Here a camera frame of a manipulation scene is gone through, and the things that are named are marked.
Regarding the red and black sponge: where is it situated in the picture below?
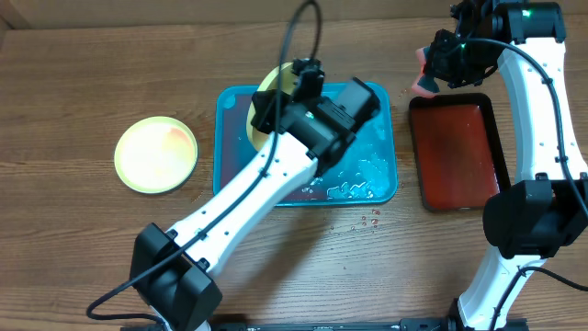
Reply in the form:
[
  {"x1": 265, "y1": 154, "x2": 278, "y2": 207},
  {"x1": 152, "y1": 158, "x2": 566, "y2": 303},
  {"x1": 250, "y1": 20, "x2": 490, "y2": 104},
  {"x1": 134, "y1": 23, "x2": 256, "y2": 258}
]
[{"x1": 412, "y1": 47, "x2": 439, "y2": 98}]

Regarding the green plate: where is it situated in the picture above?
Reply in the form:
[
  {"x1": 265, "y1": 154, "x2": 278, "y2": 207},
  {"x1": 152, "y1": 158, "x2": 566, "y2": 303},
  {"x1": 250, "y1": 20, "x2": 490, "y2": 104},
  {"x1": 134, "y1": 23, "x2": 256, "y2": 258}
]
[
  {"x1": 246, "y1": 62, "x2": 298, "y2": 152},
  {"x1": 113, "y1": 116, "x2": 198, "y2": 195}
]

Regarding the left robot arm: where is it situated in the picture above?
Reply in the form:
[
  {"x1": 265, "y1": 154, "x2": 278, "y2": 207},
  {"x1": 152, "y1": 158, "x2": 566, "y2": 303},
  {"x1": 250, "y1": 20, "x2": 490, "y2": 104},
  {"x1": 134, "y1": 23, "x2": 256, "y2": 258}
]
[{"x1": 130, "y1": 59, "x2": 380, "y2": 330}]

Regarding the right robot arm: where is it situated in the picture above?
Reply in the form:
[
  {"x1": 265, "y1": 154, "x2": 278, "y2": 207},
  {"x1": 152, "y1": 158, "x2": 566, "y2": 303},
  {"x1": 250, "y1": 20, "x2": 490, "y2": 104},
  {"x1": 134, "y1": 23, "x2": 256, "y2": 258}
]
[{"x1": 413, "y1": 1, "x2": 587, "y2": 330}]

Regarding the teal plastic tray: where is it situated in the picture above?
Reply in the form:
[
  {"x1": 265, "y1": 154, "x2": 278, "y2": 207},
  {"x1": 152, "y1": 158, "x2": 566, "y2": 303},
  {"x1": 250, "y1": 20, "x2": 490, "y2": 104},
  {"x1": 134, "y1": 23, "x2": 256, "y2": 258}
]
[{"x1": 212, "y1": 82, "x2": 399, "y2": 207}]

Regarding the black tray with red liquid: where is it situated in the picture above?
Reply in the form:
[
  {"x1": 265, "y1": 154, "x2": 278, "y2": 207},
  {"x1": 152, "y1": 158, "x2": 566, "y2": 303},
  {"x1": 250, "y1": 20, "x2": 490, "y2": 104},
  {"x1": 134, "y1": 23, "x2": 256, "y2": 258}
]
[{"x1": 409, "y1": 93, "x2": 511, "y2": 211}]

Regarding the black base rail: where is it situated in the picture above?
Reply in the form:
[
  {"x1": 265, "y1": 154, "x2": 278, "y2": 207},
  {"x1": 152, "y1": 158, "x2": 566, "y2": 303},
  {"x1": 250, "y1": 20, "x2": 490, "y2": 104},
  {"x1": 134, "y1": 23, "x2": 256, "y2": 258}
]
[{"x1": 201, "y1": 317, "x2": 529, "y2": 331}]

